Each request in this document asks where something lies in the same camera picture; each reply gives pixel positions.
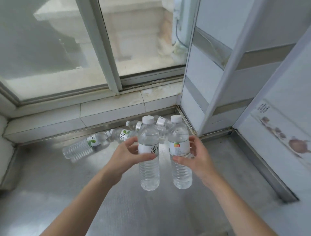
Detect clear water bottle orange mark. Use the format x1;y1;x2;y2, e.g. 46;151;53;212
168;115;193;190

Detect person's left forearm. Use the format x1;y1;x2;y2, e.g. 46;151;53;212
39;170;117;236

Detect person's left hand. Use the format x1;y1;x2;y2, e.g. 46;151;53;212
104;138;158;187

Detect teapot print wall tile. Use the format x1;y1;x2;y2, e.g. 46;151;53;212
251;101;311;168

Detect person's right forearm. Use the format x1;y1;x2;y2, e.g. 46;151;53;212
200;171;271;236

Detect white outdoor wall unit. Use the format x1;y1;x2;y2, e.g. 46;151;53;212
172;0;194;59

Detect clear water bottle white label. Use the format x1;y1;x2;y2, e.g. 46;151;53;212
137;116;160;191

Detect dark thin cable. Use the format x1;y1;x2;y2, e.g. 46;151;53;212
175;18;189;48

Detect clear water bottle leaf label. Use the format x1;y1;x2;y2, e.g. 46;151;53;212
62;132;113;163
106;128;139;146

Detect clear water bottle white cap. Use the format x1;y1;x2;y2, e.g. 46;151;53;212
155;116;173;139
125;120;143;132

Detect person's right hand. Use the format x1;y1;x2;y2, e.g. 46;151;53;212
173;135;219;187

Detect grey sliding window frame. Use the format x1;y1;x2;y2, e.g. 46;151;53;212
0;0;201;105

